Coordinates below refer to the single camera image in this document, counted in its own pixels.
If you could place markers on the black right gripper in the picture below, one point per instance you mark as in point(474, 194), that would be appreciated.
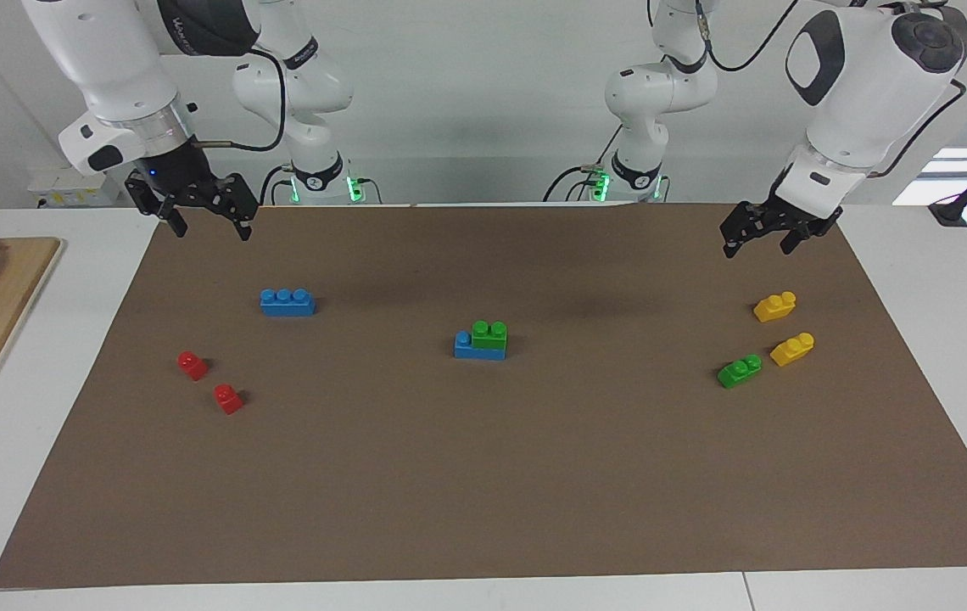
point(174, 174)

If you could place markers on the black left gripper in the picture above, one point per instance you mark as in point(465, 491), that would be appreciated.
point(768, 219)

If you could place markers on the blue three-stud toy block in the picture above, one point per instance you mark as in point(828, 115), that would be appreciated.
point(466, 348)
point(287, 303)

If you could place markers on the green two-stud toy block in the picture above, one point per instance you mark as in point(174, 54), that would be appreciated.
point(740, 372)
point(489, 335)

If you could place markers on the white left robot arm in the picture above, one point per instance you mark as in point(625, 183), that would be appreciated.
point(857, 76)

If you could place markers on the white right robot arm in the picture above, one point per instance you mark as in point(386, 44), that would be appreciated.
point(102, 59)

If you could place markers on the yellow two-stud toy block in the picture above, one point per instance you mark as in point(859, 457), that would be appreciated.
point(792, 350)
point(774, 307)

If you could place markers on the red single-stud toy block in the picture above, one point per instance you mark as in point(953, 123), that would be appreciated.
point(228, 399)
point(192, 366)

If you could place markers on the white power strip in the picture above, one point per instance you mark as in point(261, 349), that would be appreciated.
point(72, 188)

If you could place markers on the brown table mat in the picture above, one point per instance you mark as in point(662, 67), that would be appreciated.
point(483, 475)

